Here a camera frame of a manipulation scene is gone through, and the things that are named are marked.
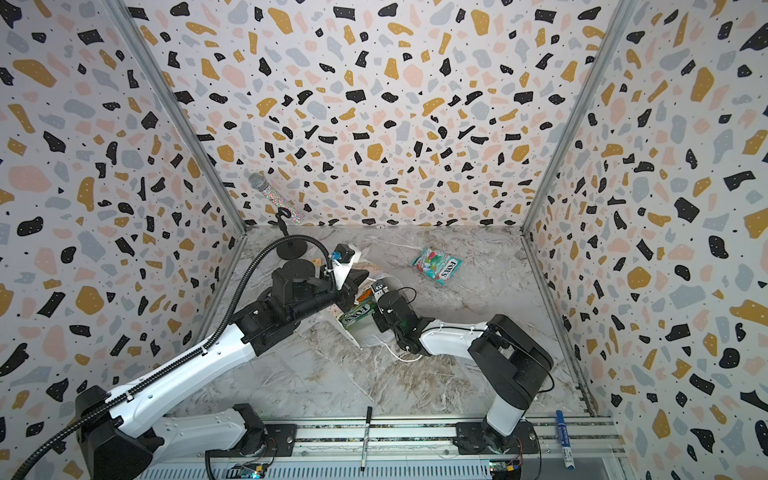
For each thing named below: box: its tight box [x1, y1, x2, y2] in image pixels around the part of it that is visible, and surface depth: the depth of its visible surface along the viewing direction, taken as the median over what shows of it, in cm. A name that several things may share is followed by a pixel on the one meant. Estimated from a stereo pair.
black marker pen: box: [360, 406, 373, 472], surface depth 76 cm
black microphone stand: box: [268, 206, 308, 260], surface depth 115 cm
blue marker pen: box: [556, 410, 575, 469], surface depth 75 cm
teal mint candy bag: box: [412, 247, 464, 285], surface depth 109 cm
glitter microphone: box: [248, 172, 304, 224], surface depth 92 cm
